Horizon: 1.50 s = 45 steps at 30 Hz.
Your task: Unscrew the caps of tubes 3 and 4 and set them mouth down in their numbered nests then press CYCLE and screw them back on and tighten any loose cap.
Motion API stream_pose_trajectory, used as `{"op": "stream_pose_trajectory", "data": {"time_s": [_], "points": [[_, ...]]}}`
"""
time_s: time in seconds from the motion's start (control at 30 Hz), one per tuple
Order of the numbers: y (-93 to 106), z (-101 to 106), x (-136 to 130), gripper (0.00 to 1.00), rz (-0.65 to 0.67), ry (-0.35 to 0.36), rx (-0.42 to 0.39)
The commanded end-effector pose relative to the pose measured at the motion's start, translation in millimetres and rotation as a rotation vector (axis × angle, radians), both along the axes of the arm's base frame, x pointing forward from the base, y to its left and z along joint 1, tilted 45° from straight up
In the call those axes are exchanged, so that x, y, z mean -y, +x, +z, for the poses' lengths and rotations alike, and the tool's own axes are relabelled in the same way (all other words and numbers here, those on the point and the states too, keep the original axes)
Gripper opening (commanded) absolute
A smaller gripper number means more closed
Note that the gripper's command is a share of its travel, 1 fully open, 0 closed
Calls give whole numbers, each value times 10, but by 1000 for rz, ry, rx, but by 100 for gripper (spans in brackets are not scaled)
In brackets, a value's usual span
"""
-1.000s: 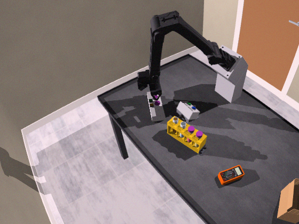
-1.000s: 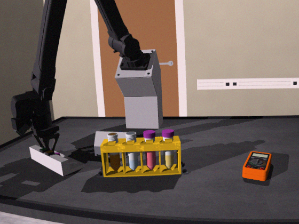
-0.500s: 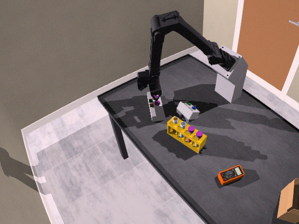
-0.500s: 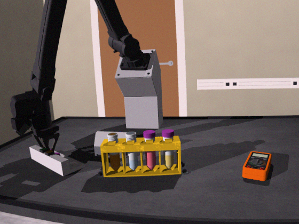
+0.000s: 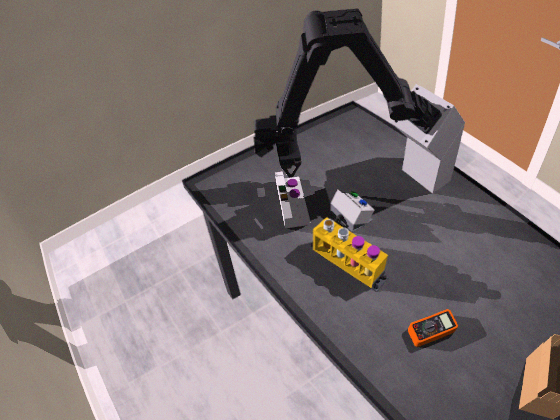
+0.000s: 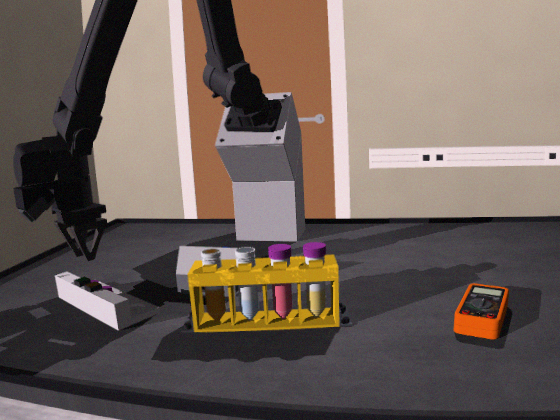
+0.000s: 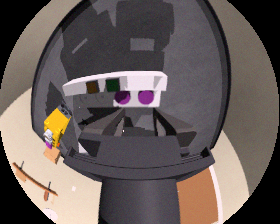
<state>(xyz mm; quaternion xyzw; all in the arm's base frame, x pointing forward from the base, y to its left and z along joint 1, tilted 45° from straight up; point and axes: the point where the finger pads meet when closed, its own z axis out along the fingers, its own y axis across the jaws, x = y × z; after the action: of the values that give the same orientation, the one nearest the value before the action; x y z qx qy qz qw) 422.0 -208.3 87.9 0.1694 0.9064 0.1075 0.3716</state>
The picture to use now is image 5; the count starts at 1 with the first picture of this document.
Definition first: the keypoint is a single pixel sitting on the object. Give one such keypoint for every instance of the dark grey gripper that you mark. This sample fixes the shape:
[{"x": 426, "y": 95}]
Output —
[{"x": 294, "y": 158}]

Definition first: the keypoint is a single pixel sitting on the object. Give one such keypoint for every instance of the orange digital multimeter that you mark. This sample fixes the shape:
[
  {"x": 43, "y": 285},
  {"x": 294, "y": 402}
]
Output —
[{"x": 432, "y": 328}]

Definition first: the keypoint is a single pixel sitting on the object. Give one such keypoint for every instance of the white key housing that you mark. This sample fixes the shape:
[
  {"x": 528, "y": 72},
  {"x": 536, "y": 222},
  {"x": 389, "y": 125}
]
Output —
[{"x": 351, "y": 209}]

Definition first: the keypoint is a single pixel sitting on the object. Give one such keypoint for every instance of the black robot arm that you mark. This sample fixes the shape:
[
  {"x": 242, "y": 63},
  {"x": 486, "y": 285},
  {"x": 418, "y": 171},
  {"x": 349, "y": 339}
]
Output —
[{"x": 314, "y": 47}]

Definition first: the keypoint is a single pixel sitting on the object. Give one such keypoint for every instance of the dark grey table edge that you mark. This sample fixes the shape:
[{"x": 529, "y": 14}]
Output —
[{"x": 275, "y": 293}]

